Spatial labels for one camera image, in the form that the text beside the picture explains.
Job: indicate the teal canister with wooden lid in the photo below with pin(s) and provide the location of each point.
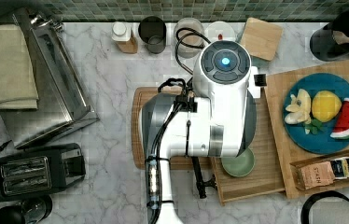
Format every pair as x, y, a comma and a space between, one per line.
261, 39

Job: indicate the white cap spice bottle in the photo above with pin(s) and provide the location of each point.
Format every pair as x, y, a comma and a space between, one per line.
122, 35

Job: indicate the dark empty glass jar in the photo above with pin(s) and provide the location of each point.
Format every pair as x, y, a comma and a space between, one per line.
152, 31

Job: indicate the black utensil holder pot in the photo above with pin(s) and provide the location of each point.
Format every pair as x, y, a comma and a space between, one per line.
331, 42

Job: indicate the stainless toaster oven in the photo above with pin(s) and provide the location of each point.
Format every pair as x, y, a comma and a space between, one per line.
63, 105

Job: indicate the green ceramic bowl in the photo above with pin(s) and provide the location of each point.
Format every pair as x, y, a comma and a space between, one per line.
239, 166

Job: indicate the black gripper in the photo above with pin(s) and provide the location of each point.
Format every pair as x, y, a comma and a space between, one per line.
200, 183

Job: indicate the plush watermelon slice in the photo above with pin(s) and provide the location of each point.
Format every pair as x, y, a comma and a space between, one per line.
341, 128

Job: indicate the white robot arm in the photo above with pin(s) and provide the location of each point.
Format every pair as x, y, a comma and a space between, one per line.
213, 115

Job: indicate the brown Stash tea packet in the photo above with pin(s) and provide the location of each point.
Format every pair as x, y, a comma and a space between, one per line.
316, 175

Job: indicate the wooden drawer tray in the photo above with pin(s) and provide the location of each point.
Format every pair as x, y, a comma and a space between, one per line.
266, 176

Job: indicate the folded beige towel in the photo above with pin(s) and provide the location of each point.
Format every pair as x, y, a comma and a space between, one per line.
17, 80

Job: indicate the yellow plush lemon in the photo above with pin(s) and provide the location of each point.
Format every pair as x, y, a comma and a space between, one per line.
325, 106

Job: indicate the dark blue tea packet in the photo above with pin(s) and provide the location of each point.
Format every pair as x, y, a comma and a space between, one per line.
338, 170

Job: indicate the wooden spoon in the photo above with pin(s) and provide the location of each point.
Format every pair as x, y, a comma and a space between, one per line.
340, 37

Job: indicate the white plate with red dot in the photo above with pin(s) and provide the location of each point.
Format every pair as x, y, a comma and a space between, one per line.
220, 30

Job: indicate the wooden tea bag box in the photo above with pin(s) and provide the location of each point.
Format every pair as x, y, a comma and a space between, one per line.
295, 166

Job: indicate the green plush leaves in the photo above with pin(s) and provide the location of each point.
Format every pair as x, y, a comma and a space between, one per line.
313, 126

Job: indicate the plush peeled banana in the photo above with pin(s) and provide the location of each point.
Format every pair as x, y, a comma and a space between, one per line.
299, 109

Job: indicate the blue round plate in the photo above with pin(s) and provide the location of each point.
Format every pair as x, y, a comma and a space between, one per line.
320, 143

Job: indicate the wooden drawer cabinet box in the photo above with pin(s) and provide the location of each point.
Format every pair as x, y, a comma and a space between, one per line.
288, 151

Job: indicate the clear jar of cereal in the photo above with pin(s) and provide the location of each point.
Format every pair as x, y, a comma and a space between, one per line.
187, 49

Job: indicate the black two-slot toaster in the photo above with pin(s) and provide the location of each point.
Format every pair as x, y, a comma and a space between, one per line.
40, 171

